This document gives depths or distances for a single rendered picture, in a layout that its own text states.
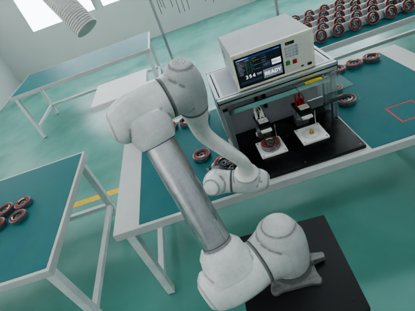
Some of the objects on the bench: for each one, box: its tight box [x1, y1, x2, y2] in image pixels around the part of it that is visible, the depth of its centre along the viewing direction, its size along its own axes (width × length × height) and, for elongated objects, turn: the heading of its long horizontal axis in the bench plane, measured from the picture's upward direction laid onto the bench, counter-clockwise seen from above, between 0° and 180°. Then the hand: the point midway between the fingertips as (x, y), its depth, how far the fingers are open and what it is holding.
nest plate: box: [256, 136, 288, 159], centre depth 179 cm, size 15×15×1 cm
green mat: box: [139, 109, 237, 225], centre depth 202 cm, size 94×61×1 cm, turn 29°
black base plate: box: [235, 110, 366, 179], centre depth 181 cm, size 47×64×2 cm
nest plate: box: [294, 123, 330, 146], centre depth 178 cm, size 15×15×1 cm
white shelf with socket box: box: [91, 68, 148, 112], centre depth 218 cm, size 35×37×46 cm
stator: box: [261, 136, 281, 152], centre depth 178 cm, size 11×11×4 cm
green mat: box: [338, 52, 415, 149], centre depth 195 cm, size 94×61×1 cm, turn 29°
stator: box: [193, 148, 211, 163], centre depth 194 cm, size 11×11×4 cm
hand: (223, 163), depth 171 cm, fingers closed on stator, 11 cm apart
